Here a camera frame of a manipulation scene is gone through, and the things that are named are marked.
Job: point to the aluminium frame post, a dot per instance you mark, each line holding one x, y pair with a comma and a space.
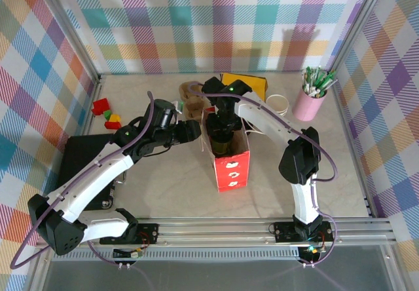
360, 19
70, 32

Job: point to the white paper cup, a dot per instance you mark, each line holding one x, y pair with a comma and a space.
277, 102

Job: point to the red white paper bag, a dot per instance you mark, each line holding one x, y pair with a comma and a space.
232, 173

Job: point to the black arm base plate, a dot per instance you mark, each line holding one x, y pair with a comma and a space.
149, 233
284, 232

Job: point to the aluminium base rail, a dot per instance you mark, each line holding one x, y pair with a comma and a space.
216, 232

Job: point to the grey metal panel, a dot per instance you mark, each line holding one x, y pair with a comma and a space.
212, 276

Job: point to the pink cylindrical holder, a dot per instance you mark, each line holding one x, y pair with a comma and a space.
307, 105

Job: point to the brown plush toy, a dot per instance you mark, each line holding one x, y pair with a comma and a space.
193, 105

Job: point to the flat red toy block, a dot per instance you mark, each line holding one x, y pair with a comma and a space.
113, 126

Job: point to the small circuit board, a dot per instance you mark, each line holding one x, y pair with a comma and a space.
312, 250
129, 254

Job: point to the black case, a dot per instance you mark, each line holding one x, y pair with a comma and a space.
82, 150

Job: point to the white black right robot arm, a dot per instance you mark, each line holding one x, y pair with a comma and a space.
271, 117

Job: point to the green toy block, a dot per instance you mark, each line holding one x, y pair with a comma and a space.
107, 114

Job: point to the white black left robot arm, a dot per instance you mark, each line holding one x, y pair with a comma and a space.
98, 179

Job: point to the large red toy block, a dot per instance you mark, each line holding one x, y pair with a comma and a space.
101, 105

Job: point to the yellow toy block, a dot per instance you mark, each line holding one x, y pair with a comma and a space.
114, 118

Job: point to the green paper cup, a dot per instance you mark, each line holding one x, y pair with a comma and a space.
222, 147

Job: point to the cardboard napkin box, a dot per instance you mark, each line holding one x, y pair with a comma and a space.
223, 75

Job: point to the aluminium frame side rail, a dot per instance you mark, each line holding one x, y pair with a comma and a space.
350, 130
85, 120

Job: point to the yellow napkin stack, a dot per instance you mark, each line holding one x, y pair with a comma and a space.
257, 83

